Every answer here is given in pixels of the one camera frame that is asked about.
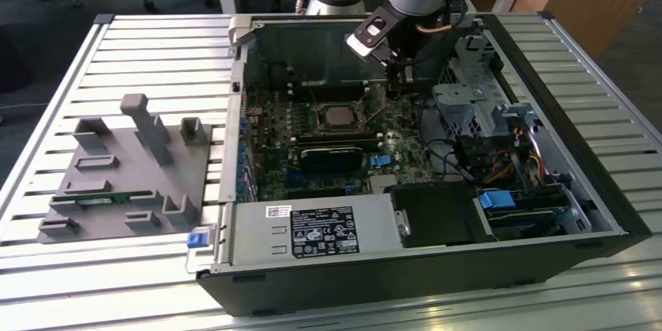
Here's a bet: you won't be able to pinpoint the thin metal locking lever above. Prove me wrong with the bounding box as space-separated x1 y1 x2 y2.
360 108 387 133

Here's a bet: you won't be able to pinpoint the silver CPU green edge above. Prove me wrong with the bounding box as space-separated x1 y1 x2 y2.
320 105 358 126

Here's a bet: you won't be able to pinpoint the CPU socket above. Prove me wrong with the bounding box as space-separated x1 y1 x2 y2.
308 100 374 135

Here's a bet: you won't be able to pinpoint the RAM slot white clips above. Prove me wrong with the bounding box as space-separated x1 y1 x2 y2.
297 142 379 149
296 136 378 143

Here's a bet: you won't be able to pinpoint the black plastic bay cover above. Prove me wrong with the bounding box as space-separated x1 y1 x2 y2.
388 182 492 249

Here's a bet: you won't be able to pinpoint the perforated metal drive cage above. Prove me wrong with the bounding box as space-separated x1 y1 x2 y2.
431 34 547 144

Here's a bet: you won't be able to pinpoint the green motherboard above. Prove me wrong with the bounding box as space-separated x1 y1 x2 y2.
237 84 443 201

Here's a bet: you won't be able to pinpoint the black graphics card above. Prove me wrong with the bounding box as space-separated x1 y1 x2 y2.
297 145 364 174

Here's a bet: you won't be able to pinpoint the silver finned chipset heatsink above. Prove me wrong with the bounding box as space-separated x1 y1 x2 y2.
371 174 400 193

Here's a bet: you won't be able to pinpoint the blue disk carrier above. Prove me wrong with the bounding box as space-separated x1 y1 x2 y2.
478 190 518 212

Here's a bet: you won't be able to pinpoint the grey power supply with label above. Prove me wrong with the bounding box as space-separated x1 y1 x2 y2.
228 201 406 267

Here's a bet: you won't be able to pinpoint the grey parts rack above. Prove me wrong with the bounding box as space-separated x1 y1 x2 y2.
39 93 213 246

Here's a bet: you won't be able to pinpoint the black and silver PC case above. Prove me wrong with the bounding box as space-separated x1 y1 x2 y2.
195 12 654 319

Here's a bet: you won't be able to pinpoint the green RAM stick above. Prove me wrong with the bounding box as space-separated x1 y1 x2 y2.
51 190 156 206

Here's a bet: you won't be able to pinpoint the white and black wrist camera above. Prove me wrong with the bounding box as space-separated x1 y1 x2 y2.
344 7 403 64

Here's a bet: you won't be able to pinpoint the black wire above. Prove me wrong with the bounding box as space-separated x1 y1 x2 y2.
420 138 483 185

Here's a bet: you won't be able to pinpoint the yellow red wire bundle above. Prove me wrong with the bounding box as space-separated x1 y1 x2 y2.
483 125 548 188

